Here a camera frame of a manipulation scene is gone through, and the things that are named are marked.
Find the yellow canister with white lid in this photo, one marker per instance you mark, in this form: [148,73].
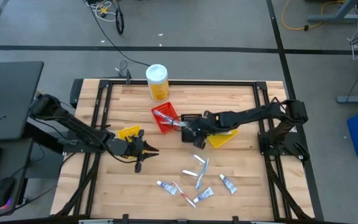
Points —
[158,88]

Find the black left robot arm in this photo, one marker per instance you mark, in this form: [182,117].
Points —
[73,124]

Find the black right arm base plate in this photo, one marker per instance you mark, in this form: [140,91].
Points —
[275,146]

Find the black lower desk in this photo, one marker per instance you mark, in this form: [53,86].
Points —
[14,161]

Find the small white toothpaste tube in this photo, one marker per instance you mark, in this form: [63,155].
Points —
[167,188]
[204,194]
[228,184]

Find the black computer mouse with light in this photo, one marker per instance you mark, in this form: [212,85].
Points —
[3,193]

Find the black frame clamp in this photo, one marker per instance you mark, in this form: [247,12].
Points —
[124,217]
[235,219]

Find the wrapped silver nail clipper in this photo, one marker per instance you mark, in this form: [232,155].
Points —
[199,159]
[190,173]

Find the black slotted plastic basket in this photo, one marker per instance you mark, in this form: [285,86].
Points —
[190,117]

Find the silver aluminium post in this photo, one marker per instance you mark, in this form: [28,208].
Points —
[264,222]
[95,221]

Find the blue white toothbrush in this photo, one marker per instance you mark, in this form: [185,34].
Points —
[201,174]
[163,116]

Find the yellow slotted plastic basket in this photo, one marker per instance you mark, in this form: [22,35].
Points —
[127,132]
[221,141]

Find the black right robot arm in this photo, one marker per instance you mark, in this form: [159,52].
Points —
[253,113]

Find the red white toothbrush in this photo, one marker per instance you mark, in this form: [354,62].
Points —
[183,194]

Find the red slotted plastic basket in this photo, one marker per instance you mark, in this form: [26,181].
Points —
[166,109]

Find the grey desk leg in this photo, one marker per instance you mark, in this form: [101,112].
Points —
[337,17]
[357,99]

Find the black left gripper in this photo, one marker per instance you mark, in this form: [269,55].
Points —
[123,147]

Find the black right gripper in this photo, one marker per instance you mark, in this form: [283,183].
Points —
[211,126]

